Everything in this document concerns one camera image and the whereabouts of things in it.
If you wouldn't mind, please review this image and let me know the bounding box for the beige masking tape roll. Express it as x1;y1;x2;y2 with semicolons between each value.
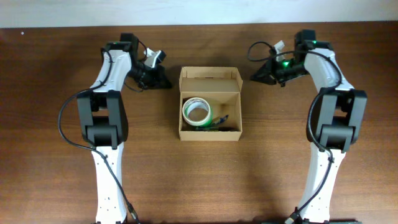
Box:
182;97;213;127

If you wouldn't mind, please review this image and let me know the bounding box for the brown cardboard box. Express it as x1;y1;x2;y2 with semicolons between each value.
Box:
178;67;243;141

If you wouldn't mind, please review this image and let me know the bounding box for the blue ballpoint pen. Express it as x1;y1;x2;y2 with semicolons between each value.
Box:
205;114;229;128

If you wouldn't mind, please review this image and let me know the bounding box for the green tape roll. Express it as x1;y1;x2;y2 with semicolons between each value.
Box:
184;103;213;126

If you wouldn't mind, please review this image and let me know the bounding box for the yellow highlighter marker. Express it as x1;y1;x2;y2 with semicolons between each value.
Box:
195;126;220;131

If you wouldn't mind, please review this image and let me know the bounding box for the black pen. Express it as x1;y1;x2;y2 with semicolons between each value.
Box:
198;126;237;132

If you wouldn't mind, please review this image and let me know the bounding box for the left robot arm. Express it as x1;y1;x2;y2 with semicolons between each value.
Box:
76;33;172;224

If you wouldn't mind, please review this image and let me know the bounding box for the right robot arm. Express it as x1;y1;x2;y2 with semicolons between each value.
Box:
250;29;368;223

